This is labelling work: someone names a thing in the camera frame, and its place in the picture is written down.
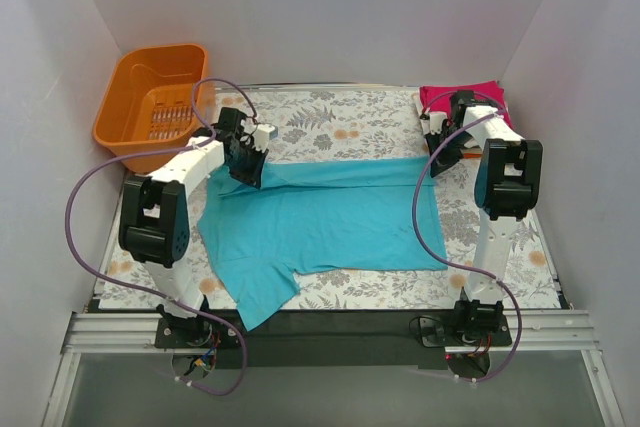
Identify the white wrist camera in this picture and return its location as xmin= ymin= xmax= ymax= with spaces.
xmin=419 ymin=111 xmax=448 ymax=136
xmin=249 ymin=123 xmax=278 ymax=152

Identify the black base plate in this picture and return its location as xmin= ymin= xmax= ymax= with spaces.
xmin=154 ymin=307 xmax=515 ymax=369

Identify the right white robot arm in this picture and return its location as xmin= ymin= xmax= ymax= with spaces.
xmin=419 ymin=90 xmax=543 ymax=345

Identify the teal t-shirt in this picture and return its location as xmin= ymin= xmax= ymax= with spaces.
xmin=198 ymin=158 xmax=446 ymax=330

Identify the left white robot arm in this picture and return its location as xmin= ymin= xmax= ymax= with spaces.
xmin=119 ymin=107 xmax=278 ymax=347

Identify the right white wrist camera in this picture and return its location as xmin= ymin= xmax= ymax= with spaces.
xmin=419 ymin=111 xmax=448 ymax=136

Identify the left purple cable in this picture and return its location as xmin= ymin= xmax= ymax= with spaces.
xmin=65 ymin=77 xmax=259 ymax=396

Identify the orange plastic basket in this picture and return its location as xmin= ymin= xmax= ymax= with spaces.
xmin=93 ymin=44 xmax=209 ymax=174

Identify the aluminium frame rail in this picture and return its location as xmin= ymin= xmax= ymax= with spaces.
xmin=62 ymin=310 xmax=600 ymax=353

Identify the floral table mat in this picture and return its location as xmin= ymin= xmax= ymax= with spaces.
xmin=98 ymin=87 xmax=562 ymax=311

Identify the folded magenta t-shirt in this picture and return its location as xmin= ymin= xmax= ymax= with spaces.
xmin=416 ymin=81 xmax=523 ymax=147

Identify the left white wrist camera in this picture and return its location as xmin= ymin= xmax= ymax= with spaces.
xmin=249 ymin=123 xmax=278 ymax=152

